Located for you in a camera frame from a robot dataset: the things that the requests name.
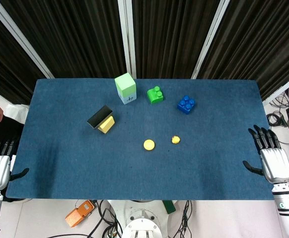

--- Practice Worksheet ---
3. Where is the round yellow disc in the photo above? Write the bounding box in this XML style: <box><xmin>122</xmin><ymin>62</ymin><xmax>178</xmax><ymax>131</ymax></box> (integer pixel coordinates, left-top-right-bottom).
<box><xmin>143</xmin><ymin>139</ymin><xmax>156</xmax><ymax>151</ymax></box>

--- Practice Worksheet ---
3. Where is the dark green flat object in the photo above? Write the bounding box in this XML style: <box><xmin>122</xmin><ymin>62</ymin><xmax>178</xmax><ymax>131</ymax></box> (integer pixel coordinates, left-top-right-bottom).
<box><xmin>162</xmin><ymin>200</ymin><xmax>176</xmax><ymax>214</ymax></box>

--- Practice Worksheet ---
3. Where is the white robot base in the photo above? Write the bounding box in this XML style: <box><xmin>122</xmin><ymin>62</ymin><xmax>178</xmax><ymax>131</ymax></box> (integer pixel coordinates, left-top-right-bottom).
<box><xmin>108</xmin><ymin>199</ymin><xmax>176</xmax><ymax>238</ymax></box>

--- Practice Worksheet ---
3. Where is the blue table cloth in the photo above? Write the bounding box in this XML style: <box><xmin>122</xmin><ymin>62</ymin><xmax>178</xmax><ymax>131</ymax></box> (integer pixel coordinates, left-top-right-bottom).
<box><xmin>5</xmin><ymin>78</ymin><xmax>275</xmax><ymax>201</ymax></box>

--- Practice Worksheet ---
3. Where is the green toy building block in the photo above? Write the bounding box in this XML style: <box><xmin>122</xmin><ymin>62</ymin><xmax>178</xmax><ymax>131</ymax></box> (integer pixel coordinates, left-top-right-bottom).
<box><xmin>146</xmin><ymin>86</ymin><xmax>164</xmax><ymax>104</ymax></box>

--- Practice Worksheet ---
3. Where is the black cable bundle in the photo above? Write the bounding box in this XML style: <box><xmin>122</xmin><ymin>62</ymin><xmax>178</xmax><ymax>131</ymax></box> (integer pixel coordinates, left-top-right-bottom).
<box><xmin>266</xmin><ymin>89</ymin><xmax>289</xmax><ymax>127</ymax></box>

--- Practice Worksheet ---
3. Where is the light green carton box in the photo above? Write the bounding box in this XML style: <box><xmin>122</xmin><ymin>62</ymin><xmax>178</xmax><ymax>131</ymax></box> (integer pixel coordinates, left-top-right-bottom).
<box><xmin>114</xmin><ymin>72</ymin><xmax>138</xmax><ymax>105</ymax></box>

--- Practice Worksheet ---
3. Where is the orange handheld device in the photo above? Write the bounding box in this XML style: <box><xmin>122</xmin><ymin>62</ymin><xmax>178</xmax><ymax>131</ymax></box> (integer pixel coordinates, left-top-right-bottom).
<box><xmin>65</xmin><ymin>200</ymin><xmax>97</xmax><ymax>228</ymax></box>

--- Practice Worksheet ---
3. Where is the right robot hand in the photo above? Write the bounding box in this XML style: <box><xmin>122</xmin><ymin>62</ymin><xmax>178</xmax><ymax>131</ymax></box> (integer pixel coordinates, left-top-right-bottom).
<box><xmin>242</xmin><ymin>124</ymin><xmax>289</xmax><ymax>184</ymax></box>

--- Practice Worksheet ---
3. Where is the yellow box with black lid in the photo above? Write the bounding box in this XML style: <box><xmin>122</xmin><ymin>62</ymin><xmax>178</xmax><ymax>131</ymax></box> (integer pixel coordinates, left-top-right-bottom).
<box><xmin>87</xmin><ymin>105</ymin><xmax>117</xmax><ymax>134</ymax></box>

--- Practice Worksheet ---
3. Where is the blue toy building block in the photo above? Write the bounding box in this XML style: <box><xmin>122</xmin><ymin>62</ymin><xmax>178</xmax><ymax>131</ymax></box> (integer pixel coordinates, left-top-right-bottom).
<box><xmin>177</xmin><ymin>95</ymin><xmax>197</xmax><ymax>115</ymax></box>

